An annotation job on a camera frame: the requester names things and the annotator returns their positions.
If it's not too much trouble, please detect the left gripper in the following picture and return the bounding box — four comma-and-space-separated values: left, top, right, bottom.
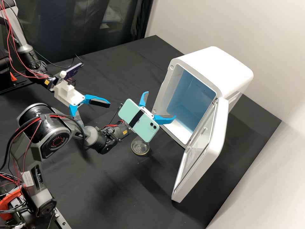
53, 81, 111, 127

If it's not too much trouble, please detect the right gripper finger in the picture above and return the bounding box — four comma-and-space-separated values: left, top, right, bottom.
153, 114, 177, 125

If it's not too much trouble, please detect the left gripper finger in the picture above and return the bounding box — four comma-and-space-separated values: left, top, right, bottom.
139, 91, 150, 108

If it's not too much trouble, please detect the clear flask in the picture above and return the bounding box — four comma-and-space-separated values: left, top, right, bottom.
130, 139, 151, 157

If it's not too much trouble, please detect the incubator door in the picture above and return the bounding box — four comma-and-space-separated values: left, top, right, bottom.
171, 97, 229, 204

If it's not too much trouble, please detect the white incubator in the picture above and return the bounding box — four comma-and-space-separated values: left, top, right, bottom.
151, 46, 254, 146

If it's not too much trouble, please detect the right wrist camera phone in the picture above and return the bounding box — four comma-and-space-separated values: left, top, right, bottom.
118, 98, 160, 143

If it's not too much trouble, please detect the wrist camera phone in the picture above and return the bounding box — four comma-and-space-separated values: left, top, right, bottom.
118, 98, 160, 143
54, 62, 85, 84

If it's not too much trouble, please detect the black cable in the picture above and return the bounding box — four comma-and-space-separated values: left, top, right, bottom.
38, 53, 83, 69
104, 102, 123, 127

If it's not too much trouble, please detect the left wrist camera phone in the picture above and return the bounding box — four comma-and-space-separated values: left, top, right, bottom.
54, 62, 85, 84

